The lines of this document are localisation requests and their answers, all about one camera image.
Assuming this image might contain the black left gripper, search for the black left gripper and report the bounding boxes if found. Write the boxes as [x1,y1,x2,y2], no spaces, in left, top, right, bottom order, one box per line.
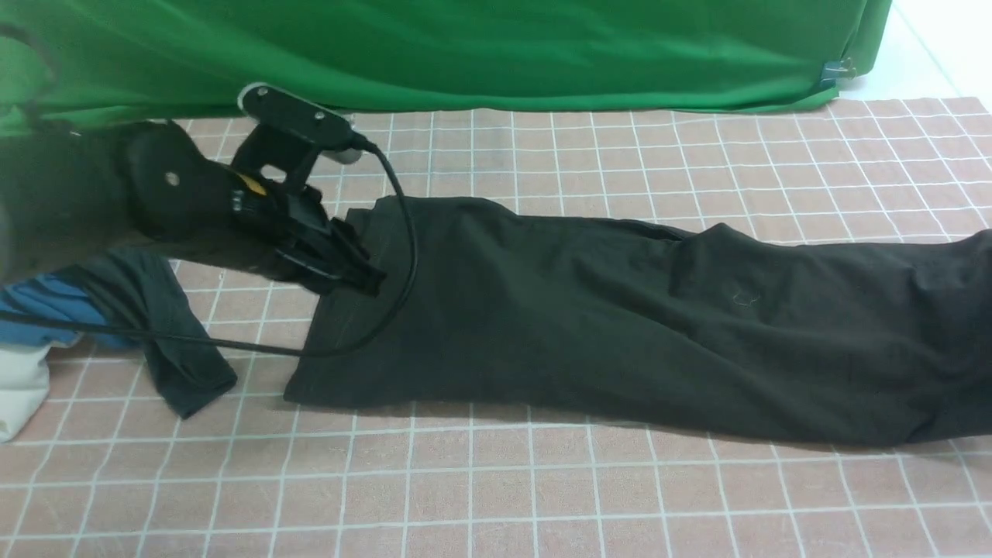
[120,122,386,297]

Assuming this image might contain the blue shirt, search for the blue shirt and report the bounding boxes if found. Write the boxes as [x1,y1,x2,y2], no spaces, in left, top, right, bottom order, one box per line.
[1,274,112,347]

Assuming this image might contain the white shirt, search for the white shirt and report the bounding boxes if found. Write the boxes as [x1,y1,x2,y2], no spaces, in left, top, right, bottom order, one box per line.
[0,343,52,443]

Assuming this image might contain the dark gray long-sleeved shirt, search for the dark gray long-sleeved shirt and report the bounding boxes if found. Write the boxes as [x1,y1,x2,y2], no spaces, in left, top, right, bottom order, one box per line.
[284,198,991,447]

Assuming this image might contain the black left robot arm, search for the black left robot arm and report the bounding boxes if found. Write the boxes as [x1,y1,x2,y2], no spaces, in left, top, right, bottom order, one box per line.
[1,122,385,296]

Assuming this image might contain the pink checkered tablecloth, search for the pink checkered tablecloth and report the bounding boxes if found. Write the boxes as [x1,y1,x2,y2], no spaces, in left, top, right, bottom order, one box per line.
[2,98,990,557]

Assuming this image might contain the green backdrop cloth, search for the green backdrop cloth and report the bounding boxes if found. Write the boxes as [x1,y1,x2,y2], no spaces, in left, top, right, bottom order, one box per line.
[2,1,890,136]

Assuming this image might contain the blue binder clip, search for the blue binder clip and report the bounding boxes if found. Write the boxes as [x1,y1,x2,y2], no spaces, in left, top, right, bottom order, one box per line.
[819,57,858,89]

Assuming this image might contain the black left camera cable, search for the black left camera cable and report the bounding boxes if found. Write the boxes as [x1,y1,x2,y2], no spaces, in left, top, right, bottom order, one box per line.
[0,133,421,360]

